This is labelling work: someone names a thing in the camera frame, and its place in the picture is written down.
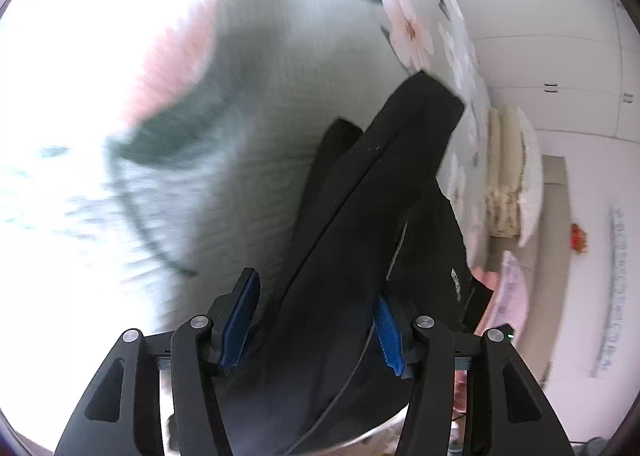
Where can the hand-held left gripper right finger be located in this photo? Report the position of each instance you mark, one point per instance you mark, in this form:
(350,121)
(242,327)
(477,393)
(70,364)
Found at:
(390,336)

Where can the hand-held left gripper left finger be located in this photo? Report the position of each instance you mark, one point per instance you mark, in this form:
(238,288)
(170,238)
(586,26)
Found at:
(240,326)

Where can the black hooded jacket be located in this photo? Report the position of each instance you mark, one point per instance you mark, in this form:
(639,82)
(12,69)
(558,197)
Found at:
(350,236)

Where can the pink cloth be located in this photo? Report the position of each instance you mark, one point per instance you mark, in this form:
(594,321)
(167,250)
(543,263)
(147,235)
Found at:
(487,278)

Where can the lilac striped cloth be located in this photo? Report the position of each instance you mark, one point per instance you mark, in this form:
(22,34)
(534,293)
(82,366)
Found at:
(512,286)

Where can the beige headboard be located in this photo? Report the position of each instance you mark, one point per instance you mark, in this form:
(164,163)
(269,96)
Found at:
(550,236)

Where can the white lace pillow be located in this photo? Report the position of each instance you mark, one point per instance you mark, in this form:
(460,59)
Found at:
(531,175)

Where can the stack of beige pillows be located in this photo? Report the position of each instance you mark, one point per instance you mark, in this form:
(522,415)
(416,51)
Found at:
(500,160)

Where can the floral bed sheet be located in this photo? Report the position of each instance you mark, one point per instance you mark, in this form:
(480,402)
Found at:
(280,85)

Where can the white wardrobe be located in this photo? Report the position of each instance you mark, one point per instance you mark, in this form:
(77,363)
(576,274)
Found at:
(550,35)

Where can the red wall decoration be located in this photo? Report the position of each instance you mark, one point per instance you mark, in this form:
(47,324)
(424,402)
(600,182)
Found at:
(580,238)

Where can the wall sticker strip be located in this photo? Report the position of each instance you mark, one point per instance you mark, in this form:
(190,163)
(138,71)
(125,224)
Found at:
(612,296)

